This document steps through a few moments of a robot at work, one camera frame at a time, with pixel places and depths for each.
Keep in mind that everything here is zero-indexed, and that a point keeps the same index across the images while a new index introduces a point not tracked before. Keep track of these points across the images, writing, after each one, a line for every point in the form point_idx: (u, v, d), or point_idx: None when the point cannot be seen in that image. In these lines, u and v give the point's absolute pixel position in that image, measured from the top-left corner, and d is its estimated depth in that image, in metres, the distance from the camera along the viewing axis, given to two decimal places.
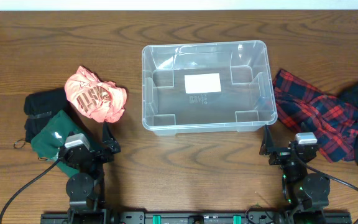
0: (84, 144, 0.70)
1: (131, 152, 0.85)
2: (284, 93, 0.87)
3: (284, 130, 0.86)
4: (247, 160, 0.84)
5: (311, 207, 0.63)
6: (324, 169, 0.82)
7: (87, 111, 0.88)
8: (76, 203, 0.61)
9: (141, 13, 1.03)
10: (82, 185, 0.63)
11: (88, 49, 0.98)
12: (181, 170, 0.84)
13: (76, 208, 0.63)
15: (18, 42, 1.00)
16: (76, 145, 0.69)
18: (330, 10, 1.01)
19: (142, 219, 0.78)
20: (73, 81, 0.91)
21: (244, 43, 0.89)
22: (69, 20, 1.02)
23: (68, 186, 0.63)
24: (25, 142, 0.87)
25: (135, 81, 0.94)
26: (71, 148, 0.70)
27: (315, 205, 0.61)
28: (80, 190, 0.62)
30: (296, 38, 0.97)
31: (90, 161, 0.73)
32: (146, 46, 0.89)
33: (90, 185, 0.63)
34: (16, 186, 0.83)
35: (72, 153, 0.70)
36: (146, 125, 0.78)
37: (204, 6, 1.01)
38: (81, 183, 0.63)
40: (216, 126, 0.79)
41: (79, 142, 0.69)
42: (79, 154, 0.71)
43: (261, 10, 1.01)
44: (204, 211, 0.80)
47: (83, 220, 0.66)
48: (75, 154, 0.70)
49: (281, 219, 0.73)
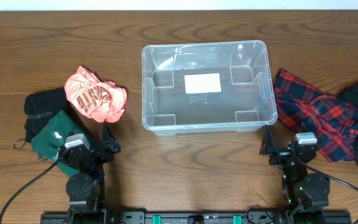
0: (84, 144, 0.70)
1: (131, 152, 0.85)
2: (284, 93, 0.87)
3: (284, 130, 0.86)
4: (247, 160, 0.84)
5: (311, 208, 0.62)
6: (324, 169, 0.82)
7: (87, 111, 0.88)
8: (76, 203, 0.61)
9: (141, 13, 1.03)
10: (82, 185, 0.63)
11: (88, 49, 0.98)
12: (181, 170, 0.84)
13: (76, 208, 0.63)
15: (18, 42, 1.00)
16: (76, 145, 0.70)
18: (330, 10, 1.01)
19: (142, 219, 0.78)
20: (73, 81, 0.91)
21: (244, 43, 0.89)
22: (69, 20, 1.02)
23: (68, 186, 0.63)
24: (25, 142, 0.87)
25: (135, 81, 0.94)
26: (71, 148, 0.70)
27: (316, 205, 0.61)
28: (80, 190, 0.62)
30: (296, 38, 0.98)
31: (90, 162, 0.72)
32: (146, 46, 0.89)
33: (91, 185, 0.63)
34: (15, 186, 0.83)
35: (72, 153, 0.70)
36: (146, 125, 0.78)
37: (204, 6, 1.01)
38: (82, 182, 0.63)
40: (216, 126, 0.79)
41: (79, 142, 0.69)
42: (79, 154, 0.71)
43: (261, 10, 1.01)
44: (204, 211, 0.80)
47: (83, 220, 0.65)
48: (75, 154, 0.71)
49: (280, 219, 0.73)
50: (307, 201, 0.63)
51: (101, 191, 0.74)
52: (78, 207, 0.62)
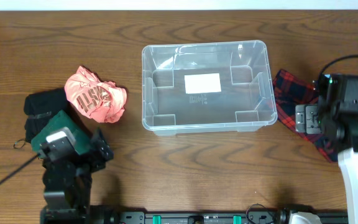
0: (68, 137, 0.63)
1: (131, 152, 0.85)
2: (284, 94, 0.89)
3: (284, 130, 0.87)
4: (247, 160, 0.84)
5: (352, 96, 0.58)
6: (323, 170, 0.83)
7: (87, 111, 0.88)
8: (51, 194, 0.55)
9: (141, 13, 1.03)
10: (64, 175, 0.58)
11: (88, 49, 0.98)
12: (181, 170, 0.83)
13: (52, 203, 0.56)
15: (18, 42, 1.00)
16: (58, 138, 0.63)
18: (330, 10, 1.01)
19: (142, 219, 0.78)
20: (73, 81, 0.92)
21: (244, 43, 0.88)
22: (69, 20, 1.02)
23: (46, 175, 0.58)
24: (26, 142, 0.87)
25: (135, 81, 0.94)
26: (52, 141, 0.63)
27: (353, 93, 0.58)
28: (60, 178, 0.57)
30: (296, 38, 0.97)
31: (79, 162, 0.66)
32: (146, 46, 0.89)
33: (71, 175, 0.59)
34: (15, 186, 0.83)
35: (53, 147, 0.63)
36: (146, 125, 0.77)
37: (204, 6, 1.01)
38: (63, 171, 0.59)
40: (216, 126, 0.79)
41: (62, 134, 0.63)
42: (63, 150, 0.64)
43: (261, 10, 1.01)
44: (204, 211, 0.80)
47: None
48: (59, 149, 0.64)
49: (282, 216, 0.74)
50: (344, 94, 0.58)
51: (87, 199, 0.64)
52: (53, 200, 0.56)
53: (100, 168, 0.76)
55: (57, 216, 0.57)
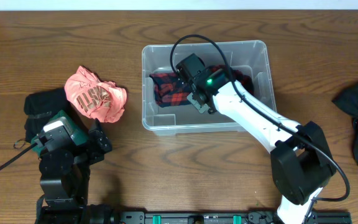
0: (64, 126, 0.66)
1: (130, 153, 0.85)
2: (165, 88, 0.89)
3: None
4: (247, 161, 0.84)
5: (194, 70, 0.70)
6: None
7: (87, 111, 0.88)
8: (48, 182, 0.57)
9: (140, 12, 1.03)
10: (60, 162, 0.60)
11: (87, 49, 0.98)
12: (181, 170, 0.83)
13: (48, 190, 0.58)
15: (18, 42, 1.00)
16: (55, 127, 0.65)
18: (330, 10, 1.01)
19: (142, 219, 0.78)
20: (73, 81, 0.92)
21: (244, 43, 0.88)
22: (69, 20, 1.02)
23: (45, 161, 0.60)
24: (26, 142, 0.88)
25: (135, 81, 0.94)
26: (49, 131, 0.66)
27: (193, 66, 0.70)
28: (56, 167, 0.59)
30: (296, 37, 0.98)
31: (77, 152, 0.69)
32: (146, 47, 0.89)
33: (68, 162, 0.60)
34: (15, 187, 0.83)
35: (50, 137, 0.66)
36: (145, 125, 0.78)
37: (204, 5, 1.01)
38: (59, 158, 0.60)
40: (216, 126, 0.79)
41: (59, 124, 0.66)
42: (60, 140, 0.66)
43: (261, 10, 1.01)
44: (204, 211, 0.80)
47: (55, 216, 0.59)
48: (55, 138, 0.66)
49: None
50: (188, 67, 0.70)
51: (84, 189, 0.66)
52: (50, 187, 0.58)
53: (99, 160, 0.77)
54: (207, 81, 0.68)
55: (54, 204, 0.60)
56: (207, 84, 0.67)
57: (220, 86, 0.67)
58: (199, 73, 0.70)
